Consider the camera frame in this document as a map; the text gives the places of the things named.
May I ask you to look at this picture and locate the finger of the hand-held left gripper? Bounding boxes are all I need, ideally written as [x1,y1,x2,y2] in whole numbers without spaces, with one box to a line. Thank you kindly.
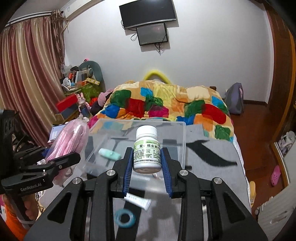
[13,146,50,164]
[35,152,81,178]

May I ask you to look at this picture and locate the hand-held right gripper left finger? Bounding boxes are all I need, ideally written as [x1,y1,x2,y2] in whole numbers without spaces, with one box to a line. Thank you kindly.
[23,147,134,241]

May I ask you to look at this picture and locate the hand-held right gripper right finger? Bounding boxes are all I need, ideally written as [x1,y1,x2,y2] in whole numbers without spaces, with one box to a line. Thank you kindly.
[161,147,269,241]

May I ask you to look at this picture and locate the white medicine bottle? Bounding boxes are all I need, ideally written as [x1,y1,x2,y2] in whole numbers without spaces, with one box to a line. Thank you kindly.
[132,125,162,174]

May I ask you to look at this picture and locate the clear plastic box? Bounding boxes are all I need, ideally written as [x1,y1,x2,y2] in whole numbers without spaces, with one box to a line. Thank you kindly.
[83,119,187,178]

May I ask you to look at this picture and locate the person's left forearm orange sleeve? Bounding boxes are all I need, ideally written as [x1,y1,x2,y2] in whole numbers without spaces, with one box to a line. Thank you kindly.
[0,194,38,241]

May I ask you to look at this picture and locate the pink plastic bag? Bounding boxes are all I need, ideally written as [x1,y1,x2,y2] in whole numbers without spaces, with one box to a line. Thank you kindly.
[45,119,90,164]

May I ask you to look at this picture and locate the mint green small tube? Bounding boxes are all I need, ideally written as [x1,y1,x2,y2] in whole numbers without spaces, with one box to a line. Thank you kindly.
[99,148,121,160]

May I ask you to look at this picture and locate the blue booklet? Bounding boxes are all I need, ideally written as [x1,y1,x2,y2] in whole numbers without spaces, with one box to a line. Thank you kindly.
[47,126,62,142]

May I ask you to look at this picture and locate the white ointment tube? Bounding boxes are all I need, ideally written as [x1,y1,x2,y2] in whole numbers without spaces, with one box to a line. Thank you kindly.
[125,193,152,210]

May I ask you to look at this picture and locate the red box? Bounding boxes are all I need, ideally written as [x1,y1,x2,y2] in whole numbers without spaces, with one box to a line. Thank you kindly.
[56,94,78,113]

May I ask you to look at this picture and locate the bunny toy figure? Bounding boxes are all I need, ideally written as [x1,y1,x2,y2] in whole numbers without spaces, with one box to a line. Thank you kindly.
[77,92,91,117]

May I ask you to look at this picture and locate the colourful patchwork blanket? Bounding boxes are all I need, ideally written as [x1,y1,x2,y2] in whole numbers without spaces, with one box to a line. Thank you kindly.
[88,80,235,143]

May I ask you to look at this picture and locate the green gift bag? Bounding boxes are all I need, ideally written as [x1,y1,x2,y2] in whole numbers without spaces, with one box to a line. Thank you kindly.
[80,79,102,103]

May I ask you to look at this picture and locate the pink plush hat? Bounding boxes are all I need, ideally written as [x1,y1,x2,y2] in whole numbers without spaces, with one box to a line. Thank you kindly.
[97,91,114,106]

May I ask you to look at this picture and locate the striped pink curtain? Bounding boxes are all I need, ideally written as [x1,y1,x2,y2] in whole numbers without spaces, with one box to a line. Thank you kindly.
[0,10,67,149]

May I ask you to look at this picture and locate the yellow slipper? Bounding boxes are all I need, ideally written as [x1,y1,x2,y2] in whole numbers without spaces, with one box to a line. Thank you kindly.
[249,181,257,206]

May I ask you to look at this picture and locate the grey-green plush pillow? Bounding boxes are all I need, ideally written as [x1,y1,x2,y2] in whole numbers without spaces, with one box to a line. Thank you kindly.
[79,60,105,93]

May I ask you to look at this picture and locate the yellow foam tube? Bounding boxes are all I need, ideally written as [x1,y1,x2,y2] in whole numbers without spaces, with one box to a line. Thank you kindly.
[143,69,172,84]

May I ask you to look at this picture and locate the purple backpack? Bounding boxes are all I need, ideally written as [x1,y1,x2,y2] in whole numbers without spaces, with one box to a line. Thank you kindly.
[224,82,245,115]

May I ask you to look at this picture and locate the pink clog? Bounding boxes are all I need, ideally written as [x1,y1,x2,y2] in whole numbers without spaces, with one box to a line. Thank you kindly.
[270,165,282,187]

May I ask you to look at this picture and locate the white ribbed suitcase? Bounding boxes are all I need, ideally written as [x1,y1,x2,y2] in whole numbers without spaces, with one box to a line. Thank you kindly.
[257,185,296,241]

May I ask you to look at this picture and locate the white shoes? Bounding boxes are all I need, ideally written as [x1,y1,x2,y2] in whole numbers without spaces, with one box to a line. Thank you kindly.
[278,131,296,158]

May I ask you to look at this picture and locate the white air conditioner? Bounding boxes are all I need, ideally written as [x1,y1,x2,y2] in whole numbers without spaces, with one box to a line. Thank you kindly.
[64,2,93,18]

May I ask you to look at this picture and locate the teal ring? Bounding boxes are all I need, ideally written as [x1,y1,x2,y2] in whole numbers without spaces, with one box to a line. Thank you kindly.
[114,208,137,229]

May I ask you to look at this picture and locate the small black wall monitor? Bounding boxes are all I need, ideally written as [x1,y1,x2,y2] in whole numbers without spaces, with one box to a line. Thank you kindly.
[136,23,169,46]

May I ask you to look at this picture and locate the black wall television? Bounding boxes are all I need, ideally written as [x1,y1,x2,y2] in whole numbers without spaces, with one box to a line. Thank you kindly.
[119,0,178,30]

